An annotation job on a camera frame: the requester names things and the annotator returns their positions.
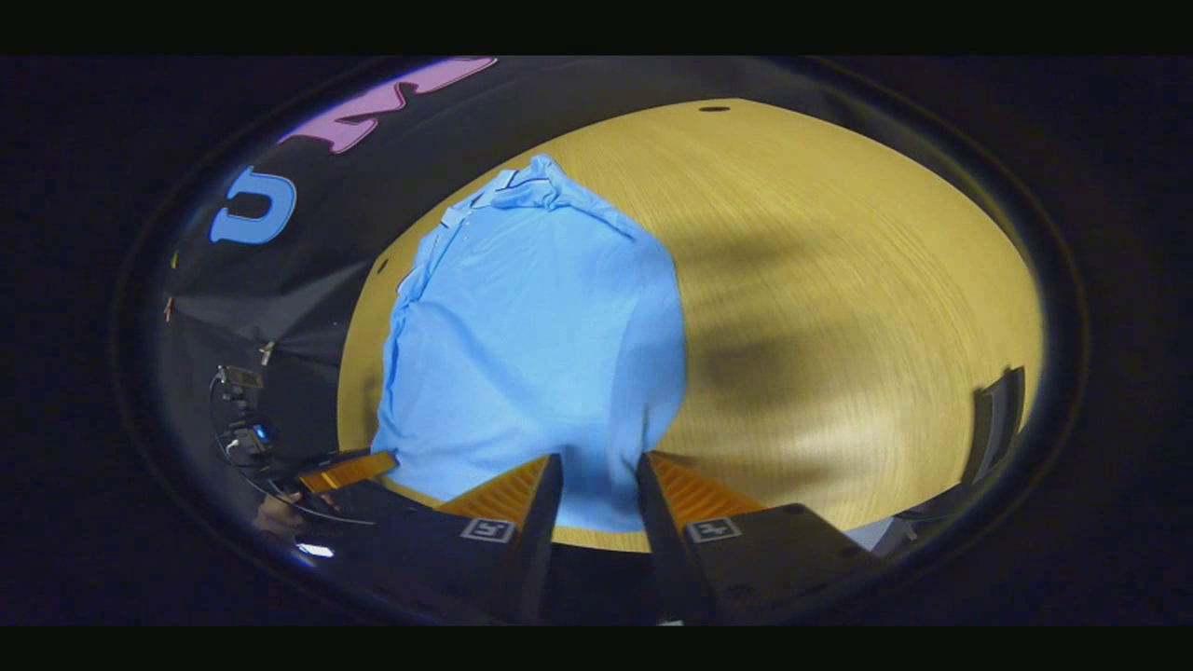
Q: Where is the thin black cable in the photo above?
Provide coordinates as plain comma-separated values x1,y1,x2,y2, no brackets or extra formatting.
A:
209,373,376,527

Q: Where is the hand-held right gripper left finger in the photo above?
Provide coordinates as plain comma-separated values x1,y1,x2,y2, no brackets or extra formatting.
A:
308,453,565,625

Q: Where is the dark grey curved object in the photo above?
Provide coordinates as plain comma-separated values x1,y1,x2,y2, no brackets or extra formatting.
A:
960,365,1028,487

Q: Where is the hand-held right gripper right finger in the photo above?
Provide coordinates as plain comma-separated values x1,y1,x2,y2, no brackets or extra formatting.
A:
637,452,884,625

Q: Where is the light blue T-shirt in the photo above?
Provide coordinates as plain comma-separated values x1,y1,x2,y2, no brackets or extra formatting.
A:
371,154,689,534

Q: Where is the black backdrop cloth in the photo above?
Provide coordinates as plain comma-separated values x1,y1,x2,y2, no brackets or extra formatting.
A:
154,56,528,448

